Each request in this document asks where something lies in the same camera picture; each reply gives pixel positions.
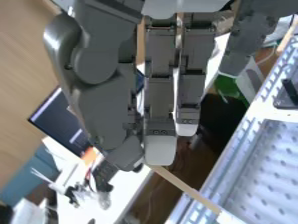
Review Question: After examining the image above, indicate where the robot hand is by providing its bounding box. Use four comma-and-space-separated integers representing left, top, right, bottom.
42, 0, 298, 173

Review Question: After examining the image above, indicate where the wooden chopstick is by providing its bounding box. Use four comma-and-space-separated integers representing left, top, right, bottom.
150, 165, 223, 215

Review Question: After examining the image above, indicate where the computer screen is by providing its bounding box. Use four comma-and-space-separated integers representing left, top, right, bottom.
27, 85, 99, 158

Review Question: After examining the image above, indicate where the black keyboard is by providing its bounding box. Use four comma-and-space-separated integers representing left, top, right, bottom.
90, 158, 123, 189

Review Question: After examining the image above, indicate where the white desk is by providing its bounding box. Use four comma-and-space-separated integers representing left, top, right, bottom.
11, 156, 155, 224

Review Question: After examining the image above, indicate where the black plate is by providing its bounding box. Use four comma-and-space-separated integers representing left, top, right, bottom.
272, 77, 298, 110

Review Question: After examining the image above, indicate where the clear box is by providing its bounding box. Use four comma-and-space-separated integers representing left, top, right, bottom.
164, 29, 298, 224

